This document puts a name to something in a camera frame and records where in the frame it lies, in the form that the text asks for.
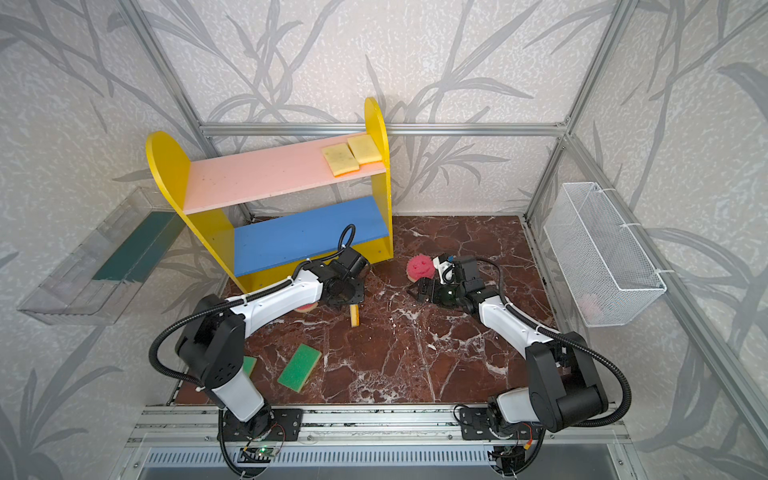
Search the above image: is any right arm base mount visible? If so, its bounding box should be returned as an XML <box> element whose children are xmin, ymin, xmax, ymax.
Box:
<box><xmin>452</xmin><ymin>404</ymin><xmax>540</xmax><ymax>442</ymax></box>

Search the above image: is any yellow shelf unit frame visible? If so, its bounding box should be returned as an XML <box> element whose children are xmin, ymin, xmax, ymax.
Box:
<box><xmin>145</xmin><ymin>97</ymin><xmax>394</xmax><ymax>293</ymax></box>

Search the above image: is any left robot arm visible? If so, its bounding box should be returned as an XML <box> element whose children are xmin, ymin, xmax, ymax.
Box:
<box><xmin>175</xmin><ymin>247</ymin><xmax>369</xmax><ymax>423</ymax></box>

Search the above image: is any pink smiley sponge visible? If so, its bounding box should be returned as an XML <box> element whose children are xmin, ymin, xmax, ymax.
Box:
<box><xmin>406</xmin><ymin>254</ymin><xmax>436</xmax><ymax>282</ymax></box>
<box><xmin>295</xmin><ymin>302</ymin><xmax>318</xmax><ymax>313</ymax></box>

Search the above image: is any dark green scouring pad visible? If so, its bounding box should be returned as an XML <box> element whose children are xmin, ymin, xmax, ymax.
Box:
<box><xmin>92</xmin><ymin>211</ymin><xmax>185</xmax><ymax>283</ymax></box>

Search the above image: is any pink top shelf board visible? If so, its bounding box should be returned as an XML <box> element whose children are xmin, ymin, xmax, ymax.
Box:
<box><xmin>183</xmin><ymin>135</ymin><xmax>387</xmax><ymax>214</ymax></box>

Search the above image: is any pink item in basket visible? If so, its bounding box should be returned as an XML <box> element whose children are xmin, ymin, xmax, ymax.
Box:
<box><xmin>577</xmin><ymin>294</ymin><xmax>604</xmax><ymax>322</ymax></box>

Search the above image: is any pink smiley sponge left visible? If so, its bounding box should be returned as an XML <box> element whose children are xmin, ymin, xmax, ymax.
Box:
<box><xmin>295</xmin><ymin>302</ymin><xmax>318</xmax><ymax>313</ymax></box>

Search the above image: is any clear plastic wall tray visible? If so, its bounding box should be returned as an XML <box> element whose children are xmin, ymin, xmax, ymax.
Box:
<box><xmin>18</xmin><ymin>188</ymin><xmax>179</xmax><ymax>326</ymax></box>

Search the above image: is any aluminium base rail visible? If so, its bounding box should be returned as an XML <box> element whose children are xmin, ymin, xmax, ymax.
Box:
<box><xmin>122</xmin><ymin>403</ymin><xmax>631</xmax><ymax>448</ymax></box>

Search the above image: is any green sponge under arm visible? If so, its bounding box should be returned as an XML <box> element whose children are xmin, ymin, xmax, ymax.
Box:
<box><xmin>242</xmin><ymin>356</ymin><xmax>257</xmax><ymax>377</ymax></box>

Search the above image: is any orange yellow sponge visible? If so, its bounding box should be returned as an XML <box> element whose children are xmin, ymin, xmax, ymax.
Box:
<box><xmin>350</xmin><ymin>304</ymin><xmax>360</xmax><ymax>327</ymax></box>

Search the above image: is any green sponge centre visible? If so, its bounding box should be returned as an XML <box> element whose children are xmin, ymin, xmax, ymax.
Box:
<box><xmin>277</xmin><ymin>344</ymin><xmax>322</xmax><ymax>393</ymax></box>

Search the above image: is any white wire mesh basket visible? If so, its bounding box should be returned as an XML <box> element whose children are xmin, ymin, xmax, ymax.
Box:
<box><xmin>544</xmin><ymin>182</ymin><xmax>667</xmax><ymax>327</ymax></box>

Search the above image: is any blue lower shelf board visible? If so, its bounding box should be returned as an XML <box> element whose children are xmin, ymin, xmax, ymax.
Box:
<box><xmin>234</xmin><ymin>196</ymin><xmax>388</xmax><ymax>277</ymax></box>

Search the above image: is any aluminium enclosure frame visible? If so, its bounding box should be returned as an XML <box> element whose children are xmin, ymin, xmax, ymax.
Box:
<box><xmin>118</xmin><ymin>1</ymin><xmax>767</xmax><ymax>448</ymax></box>

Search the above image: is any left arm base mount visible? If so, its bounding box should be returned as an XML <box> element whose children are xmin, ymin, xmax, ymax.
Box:
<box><xmin>217</xmin><ymin>405</ymin><xmax>304</xmax><ymax>443</ymax></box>

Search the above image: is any green circuit board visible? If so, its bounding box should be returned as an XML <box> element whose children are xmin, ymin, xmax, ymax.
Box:
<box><xmin>237</xmin><ymin>446</ymin><xmax>281</xmax><ymax>465</ymax></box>

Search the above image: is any pink smiley sponge right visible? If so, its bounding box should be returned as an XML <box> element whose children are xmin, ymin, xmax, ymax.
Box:
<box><xmin>406</xmin><ymin>254</ymin><xmax>436</xmax><ymax>282</ymax></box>

